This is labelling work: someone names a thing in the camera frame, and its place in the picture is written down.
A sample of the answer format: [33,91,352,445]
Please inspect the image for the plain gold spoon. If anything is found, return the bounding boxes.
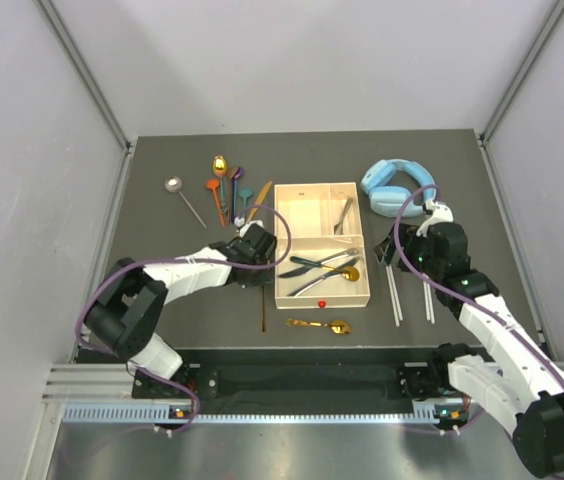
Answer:
[260,286,266,334]

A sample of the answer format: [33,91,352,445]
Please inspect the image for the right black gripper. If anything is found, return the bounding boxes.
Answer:
[373,221,443,280]

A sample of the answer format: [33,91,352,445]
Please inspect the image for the silver fork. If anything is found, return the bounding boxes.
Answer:
[333,197,354,235]

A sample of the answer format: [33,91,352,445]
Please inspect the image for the silver round ladle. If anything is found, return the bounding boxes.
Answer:
[164,176,207,228]

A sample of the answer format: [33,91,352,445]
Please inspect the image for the slotted cable duct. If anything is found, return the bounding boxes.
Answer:
[62,403,469,425]

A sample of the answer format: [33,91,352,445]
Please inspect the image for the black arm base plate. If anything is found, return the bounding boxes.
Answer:
[130,363,488,401]

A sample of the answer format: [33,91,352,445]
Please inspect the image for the aluminium front rail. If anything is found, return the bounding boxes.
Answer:
[41,362,564,404]

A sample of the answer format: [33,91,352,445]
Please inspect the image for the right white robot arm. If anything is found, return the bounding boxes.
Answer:
[375,221,564,479]

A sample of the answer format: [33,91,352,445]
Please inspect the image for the right aluminium frame post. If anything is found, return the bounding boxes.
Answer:
[477,0,564,148]

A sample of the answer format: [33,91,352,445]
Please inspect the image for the dark teal handled knife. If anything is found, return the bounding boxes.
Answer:
[278,256,328,279]

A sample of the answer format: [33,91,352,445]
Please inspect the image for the cream divided utensil box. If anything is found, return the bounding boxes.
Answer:
[274,182,370,309]

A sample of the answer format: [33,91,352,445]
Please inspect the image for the orange silicone spoon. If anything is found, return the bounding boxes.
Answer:
[206,178,226,227]

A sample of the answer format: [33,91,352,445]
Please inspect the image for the light blue headphones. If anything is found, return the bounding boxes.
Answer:
[360,159,434,218]

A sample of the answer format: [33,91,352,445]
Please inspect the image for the silver knife lower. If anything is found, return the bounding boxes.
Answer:
[287,257,359,297]

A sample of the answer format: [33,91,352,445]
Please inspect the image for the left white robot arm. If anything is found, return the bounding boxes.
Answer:
[83,221,277,397]

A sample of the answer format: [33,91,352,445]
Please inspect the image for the aluminium frame post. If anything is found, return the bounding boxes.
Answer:
[477,0,564,148]
[33,0,132,152]

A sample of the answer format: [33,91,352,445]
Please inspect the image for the teal silicone spoon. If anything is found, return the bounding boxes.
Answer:
[238,188,254,221]

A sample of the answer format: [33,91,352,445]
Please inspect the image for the iridescent blue purple spoon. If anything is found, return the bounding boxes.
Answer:
[234,166,244,221]

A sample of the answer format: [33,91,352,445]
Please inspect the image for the white chopstick inner right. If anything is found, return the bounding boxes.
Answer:
[423,281,434,324]

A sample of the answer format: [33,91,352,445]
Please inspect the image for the gold butter knife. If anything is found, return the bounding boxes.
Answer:
[247,181,273,222]

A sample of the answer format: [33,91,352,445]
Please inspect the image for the ornate gold spoon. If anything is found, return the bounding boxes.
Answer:
[286,319,352,335]

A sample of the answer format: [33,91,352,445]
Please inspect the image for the left aluminium frame post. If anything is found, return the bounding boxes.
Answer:
[33,0,132,152]

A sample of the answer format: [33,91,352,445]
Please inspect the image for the rose copper spoon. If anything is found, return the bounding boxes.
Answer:
[227,167,240,223]

